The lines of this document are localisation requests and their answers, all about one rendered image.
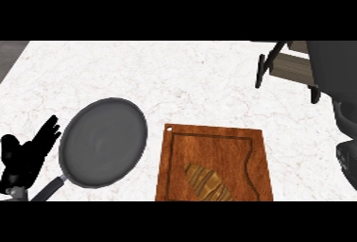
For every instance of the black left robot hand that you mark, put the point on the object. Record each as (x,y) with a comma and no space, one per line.
(28,157)

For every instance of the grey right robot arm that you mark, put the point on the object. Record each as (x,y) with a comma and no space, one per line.
(348,164)

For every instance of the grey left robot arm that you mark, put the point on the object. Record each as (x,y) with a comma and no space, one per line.
(17,194)

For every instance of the yellow striped squash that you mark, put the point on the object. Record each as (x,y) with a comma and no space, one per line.
(208,184)

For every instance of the grey frying pan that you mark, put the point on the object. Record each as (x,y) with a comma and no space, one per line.
(104,141)

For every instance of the brown wooden cutting board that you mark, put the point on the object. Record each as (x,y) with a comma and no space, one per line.
(231,148)

